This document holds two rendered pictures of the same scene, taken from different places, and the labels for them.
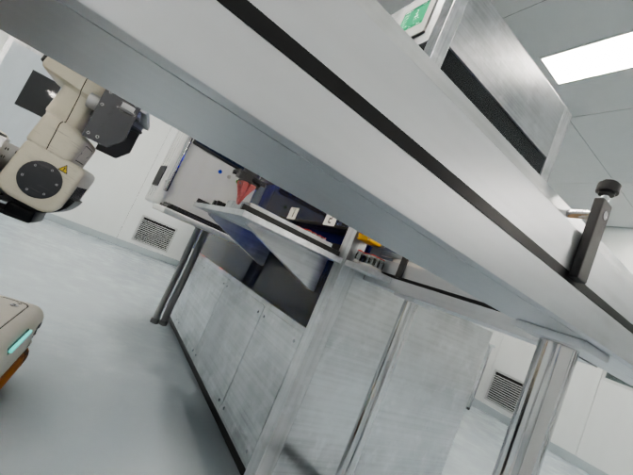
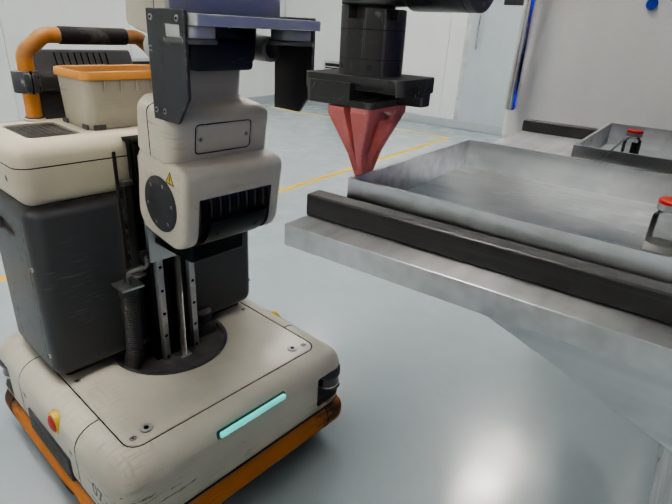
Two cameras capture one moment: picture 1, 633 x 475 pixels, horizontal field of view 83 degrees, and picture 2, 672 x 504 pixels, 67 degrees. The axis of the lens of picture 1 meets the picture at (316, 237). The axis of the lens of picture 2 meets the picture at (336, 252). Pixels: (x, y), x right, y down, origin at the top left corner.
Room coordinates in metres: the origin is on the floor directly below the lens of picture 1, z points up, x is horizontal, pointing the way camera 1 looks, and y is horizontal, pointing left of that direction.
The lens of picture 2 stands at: (0.92, -0.16, 1.04)
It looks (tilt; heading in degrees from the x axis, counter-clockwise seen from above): 24 degrees down; 65
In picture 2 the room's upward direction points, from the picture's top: 3 degrees clockwise
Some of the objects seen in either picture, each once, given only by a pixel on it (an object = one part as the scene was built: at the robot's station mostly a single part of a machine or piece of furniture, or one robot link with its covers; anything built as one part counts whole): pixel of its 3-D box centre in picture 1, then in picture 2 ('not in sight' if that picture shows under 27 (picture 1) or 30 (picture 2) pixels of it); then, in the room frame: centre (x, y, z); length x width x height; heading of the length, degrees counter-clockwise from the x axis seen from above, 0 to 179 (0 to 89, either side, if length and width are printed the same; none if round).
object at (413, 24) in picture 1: (413, 19); not in sight; (1.41, -0.01, 1.96); 0.21 x 0.01 x 0.21; 31
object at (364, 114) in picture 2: (240, 188); (355, 130); (1.14, 0.29, 0.94); 0.07 x 0.07 x 0.09; 30
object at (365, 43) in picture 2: (252, 171); (371, 52); (1.14, 0.28, 1.02); 0.10 x 0.07 x 0.07; 120
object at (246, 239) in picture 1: (236, 239); not in sight; (1.68, 0.34, 0.79); 0.34 x 0.03 x 0.13; 121
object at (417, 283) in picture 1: (460, 286); not in sight; (1.03, -0.44, 0.92); 0.69 x 0.15 x 0.16; 31
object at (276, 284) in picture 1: (235, 252); not in sight; (2.15, 0.41, 0.73); 1.98 x 0.01 x 0.25; 31
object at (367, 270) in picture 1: (370, 272); not in sight; (1.22, -0.22, 0.87); 0.14 x 0.13 x 0.02; 121
